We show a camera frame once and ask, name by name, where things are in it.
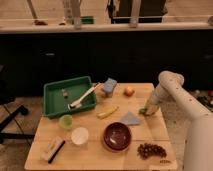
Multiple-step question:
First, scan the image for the green pepper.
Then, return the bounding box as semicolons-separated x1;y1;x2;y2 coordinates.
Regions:
139;108;147;115

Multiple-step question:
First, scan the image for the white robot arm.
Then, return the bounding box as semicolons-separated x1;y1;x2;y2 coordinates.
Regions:
145;71;213;171

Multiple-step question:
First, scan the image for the white paper cup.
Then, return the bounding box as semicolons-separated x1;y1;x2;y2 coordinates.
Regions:
71;127;89;146

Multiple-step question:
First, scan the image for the green plastic cup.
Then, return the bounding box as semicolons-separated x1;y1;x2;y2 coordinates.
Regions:
59;115;72;130

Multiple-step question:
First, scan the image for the grey folded cloth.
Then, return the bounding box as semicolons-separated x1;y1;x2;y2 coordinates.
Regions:
120;112;140;126

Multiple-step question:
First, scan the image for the orange round fruit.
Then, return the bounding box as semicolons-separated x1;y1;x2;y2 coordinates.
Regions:
124;86;135;97

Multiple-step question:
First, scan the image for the bunch of dark grapes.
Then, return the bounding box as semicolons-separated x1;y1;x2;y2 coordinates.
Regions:
137;143;167;159

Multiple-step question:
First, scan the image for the dark red bowl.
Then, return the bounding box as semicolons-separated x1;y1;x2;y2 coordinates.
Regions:
102;122;132;152

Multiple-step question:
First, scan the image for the wooden folding table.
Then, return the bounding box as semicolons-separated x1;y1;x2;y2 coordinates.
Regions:
25;83;177;171

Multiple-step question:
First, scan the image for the blue sponge block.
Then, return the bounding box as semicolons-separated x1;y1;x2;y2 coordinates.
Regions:
102;78;117;97

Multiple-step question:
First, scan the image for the small object in tray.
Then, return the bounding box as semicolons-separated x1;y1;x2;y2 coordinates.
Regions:
62;89;68;99

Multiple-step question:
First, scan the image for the green plastic tray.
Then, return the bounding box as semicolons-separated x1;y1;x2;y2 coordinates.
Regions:
43;76;97;118

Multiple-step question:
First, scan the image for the black office chair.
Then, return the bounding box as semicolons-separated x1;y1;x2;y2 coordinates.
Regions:
0;64;34;144

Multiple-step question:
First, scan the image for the white brush black handle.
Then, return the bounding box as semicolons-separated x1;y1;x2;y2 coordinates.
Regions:
41;136;65;163

